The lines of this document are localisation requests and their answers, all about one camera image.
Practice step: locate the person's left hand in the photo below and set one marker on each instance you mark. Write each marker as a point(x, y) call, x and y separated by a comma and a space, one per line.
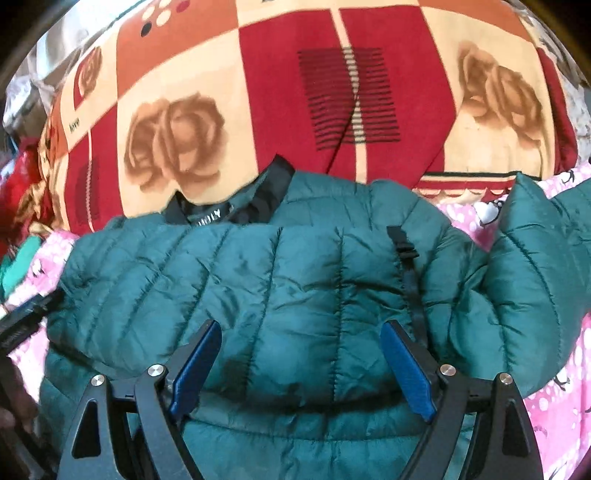
point(23, 408)

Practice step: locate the white floral cloth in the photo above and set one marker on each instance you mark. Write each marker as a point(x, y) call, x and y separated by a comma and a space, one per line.
point(570, 60)

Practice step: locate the light green garment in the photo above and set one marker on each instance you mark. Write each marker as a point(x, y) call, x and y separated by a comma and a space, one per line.
point(14, 266)

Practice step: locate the red clothes pile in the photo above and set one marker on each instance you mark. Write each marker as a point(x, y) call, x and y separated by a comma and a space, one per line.
point(25, 174)

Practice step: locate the red orange rose blanket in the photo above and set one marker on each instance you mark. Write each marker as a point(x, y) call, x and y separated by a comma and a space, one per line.
point(448, 98)

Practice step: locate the dark green puffer jacket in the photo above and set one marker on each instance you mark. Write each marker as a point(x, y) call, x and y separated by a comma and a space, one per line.
point(300, 388)

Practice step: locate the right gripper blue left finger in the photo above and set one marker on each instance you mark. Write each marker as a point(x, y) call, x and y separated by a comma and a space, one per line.
point(130, 428)

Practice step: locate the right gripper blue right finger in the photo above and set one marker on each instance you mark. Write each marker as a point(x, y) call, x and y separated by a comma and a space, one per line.
point(503, 444)

